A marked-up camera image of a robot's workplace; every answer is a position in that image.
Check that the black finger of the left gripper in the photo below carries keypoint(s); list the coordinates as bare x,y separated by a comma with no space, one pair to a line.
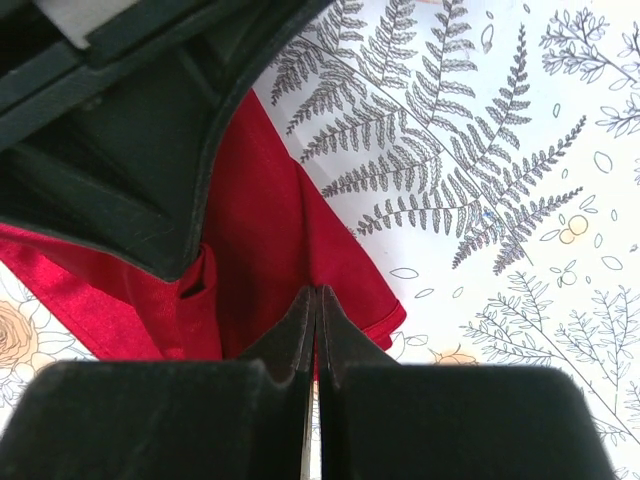
112,113

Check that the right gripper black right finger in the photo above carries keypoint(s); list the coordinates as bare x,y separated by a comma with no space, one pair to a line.
384,420

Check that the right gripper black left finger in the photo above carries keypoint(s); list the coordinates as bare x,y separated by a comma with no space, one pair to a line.
246,418

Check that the red cloth napkin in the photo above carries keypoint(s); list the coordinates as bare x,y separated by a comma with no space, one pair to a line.
268,233

